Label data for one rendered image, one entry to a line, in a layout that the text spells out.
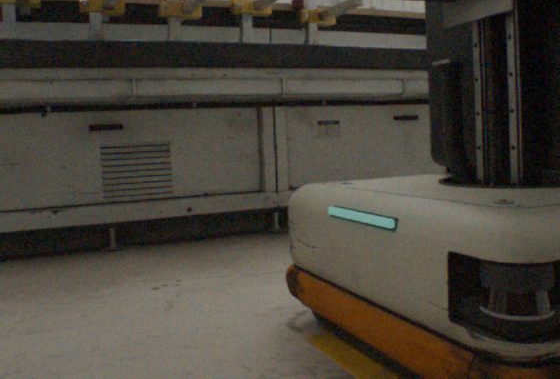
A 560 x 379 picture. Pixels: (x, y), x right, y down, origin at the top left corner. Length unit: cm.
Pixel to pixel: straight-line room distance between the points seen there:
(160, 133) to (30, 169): 47
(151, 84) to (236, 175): 53
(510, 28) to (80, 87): 128
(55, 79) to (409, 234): 132
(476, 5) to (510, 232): 47
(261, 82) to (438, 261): 135
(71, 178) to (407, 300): 148
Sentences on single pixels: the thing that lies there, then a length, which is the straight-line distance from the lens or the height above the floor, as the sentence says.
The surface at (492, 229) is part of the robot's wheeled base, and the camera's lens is 63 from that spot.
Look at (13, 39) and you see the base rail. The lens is 178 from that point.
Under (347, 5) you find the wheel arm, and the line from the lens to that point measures 187.
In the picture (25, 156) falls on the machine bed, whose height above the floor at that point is 35.
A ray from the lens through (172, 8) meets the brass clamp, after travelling 185.
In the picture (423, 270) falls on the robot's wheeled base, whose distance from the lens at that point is 71.
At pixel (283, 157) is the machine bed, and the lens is 216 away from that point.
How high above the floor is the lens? 37
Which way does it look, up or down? 3 degrees down
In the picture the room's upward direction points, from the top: 3 degrees counter-clockwise
